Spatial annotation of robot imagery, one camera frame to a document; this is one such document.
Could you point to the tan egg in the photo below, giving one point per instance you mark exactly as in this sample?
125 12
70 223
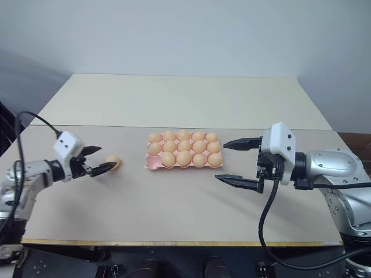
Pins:
214 159
183 135
184 158
199 146
213 147
154 137
168 159
211 137
184 145
112 160
170 146
199 160
170 135
198 136
154 149

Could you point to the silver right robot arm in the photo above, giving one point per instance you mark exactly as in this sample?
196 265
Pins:
333 165

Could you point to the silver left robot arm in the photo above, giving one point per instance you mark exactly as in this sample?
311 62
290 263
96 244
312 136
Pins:
27 173

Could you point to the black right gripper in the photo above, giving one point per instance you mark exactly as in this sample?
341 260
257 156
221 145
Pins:
265 165

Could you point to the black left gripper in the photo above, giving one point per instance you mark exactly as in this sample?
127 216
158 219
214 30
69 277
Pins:
79 169

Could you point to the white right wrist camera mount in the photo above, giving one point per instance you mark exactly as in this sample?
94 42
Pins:
279 150

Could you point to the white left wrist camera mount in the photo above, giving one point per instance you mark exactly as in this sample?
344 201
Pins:
67 146

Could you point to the pink egg tray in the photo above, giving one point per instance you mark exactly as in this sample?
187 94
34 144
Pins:
152 162

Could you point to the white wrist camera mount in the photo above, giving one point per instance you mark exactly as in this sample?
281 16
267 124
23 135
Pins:
279 150
67 146

